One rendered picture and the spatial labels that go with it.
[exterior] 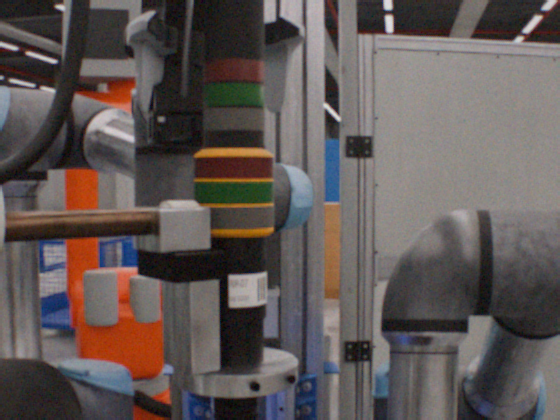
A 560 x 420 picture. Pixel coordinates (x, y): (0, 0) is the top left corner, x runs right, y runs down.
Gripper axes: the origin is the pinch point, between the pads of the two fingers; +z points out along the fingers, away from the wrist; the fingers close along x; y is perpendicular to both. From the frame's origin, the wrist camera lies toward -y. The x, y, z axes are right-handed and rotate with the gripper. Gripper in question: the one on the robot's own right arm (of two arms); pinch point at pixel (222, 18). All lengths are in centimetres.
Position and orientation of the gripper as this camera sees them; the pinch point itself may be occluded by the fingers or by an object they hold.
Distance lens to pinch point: 45.7
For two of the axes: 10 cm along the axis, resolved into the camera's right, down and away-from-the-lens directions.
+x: -9.7, 0.1, -2.5
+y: 0.0, 10.0, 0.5
